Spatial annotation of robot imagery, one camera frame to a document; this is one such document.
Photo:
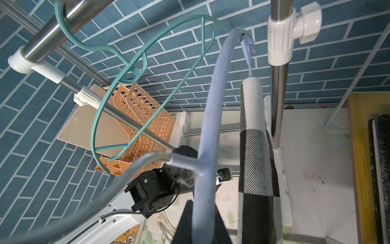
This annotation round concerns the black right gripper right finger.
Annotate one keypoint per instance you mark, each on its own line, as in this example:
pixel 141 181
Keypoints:
pixel 221 235

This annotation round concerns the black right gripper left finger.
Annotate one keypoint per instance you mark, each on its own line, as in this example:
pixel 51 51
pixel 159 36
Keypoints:
pixel 183 234

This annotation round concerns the translucent blue clothes hanger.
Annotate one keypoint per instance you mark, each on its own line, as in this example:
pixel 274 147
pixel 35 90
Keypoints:
pixel 204 166

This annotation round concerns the black grey checkered scarf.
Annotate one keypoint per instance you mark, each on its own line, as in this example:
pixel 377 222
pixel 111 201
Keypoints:
pixel 259 210

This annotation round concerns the teal green clothes hanger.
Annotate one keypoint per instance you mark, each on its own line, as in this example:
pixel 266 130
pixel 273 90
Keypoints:
pixel 127 79

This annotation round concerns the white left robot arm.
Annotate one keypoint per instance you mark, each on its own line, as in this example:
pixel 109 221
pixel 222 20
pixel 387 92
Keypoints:
pixel 127 203

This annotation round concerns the orange plastic file organizer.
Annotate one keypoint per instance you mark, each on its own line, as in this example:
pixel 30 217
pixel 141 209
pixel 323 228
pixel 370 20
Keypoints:
pixel 137 104

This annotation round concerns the beige flat board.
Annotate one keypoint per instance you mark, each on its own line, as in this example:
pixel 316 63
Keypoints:
pixel 77 129

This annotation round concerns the white steel clothes rack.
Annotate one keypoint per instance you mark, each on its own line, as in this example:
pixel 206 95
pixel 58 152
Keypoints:
pixel 284 26

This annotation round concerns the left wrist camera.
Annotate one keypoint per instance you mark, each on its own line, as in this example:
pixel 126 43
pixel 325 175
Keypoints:
pixel 224 175

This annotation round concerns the wood and wire shelf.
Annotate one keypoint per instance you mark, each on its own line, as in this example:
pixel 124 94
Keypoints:
pixel 358 129

